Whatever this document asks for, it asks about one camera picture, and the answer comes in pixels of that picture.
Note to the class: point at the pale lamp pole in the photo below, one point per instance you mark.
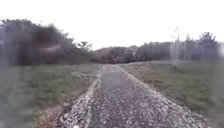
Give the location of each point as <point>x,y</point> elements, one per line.
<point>174,50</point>

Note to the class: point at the grey leaf-strewn asphalt path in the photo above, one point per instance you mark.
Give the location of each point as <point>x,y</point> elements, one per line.
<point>120,100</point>

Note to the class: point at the grass field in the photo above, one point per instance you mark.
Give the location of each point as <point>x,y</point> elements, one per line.
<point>186,83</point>
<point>36,86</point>

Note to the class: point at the wood of trees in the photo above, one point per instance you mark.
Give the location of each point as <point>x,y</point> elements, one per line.
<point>40,46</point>

